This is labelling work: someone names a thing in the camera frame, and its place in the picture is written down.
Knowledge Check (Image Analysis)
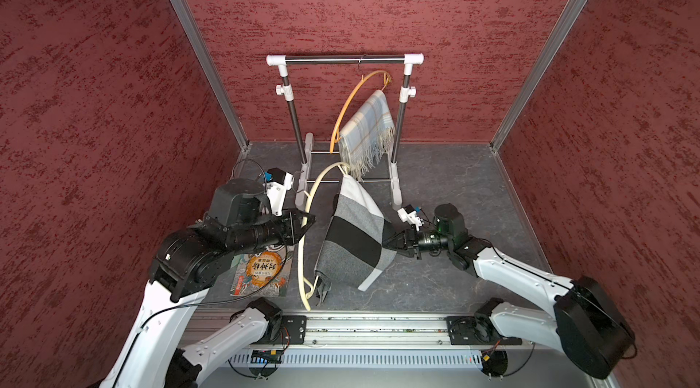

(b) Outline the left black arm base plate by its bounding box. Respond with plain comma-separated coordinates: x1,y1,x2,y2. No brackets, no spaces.
258,315,307,346

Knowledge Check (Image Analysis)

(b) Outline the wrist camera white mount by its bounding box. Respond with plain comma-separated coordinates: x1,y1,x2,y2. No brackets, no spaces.
265,167,295,217
397,205,425,231

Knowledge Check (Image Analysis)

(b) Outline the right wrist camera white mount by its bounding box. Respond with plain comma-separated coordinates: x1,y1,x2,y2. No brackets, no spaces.
397,205,425,231

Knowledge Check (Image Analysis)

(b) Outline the orange plastic hanger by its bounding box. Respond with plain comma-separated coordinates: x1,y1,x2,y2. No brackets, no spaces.
329,70,393,154

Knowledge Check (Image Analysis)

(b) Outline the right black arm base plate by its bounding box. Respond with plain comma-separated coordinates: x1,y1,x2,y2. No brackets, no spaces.
446,316,522,346

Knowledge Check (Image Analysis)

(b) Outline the right aluminium corner post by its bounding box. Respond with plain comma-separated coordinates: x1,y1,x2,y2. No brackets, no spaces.
490,0,589,155

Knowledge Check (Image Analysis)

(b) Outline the aluminium front rail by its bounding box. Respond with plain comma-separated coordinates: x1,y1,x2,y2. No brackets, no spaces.
295,304,563,351

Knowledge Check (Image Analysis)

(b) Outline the left aluminium corner post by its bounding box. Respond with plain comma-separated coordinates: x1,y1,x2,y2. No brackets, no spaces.
169,0,250,154

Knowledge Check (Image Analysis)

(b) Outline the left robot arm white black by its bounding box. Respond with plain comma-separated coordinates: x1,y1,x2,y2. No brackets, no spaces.
101,178,315,387

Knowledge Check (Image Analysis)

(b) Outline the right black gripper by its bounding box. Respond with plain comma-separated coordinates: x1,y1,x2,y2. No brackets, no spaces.
383,223,452,259

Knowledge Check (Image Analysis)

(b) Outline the grey black checkered mat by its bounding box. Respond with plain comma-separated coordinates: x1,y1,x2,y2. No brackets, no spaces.
315,176,396,300

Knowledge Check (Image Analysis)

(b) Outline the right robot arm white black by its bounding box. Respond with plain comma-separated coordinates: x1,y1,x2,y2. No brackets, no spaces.
382,204,637,380

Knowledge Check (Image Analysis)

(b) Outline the blue cream plaid scarf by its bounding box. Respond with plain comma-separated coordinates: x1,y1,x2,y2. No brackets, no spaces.
338,90,395,180

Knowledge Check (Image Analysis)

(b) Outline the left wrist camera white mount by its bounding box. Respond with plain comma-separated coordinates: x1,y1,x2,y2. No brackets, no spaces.
265,167,295,217

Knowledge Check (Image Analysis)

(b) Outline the aluminium corner post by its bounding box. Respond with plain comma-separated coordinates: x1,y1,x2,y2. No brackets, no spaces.
169,0,250,154
490,0,589,155

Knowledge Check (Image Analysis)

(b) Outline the white and steel clothes rack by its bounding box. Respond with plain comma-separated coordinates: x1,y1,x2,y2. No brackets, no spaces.
266,54,425,210

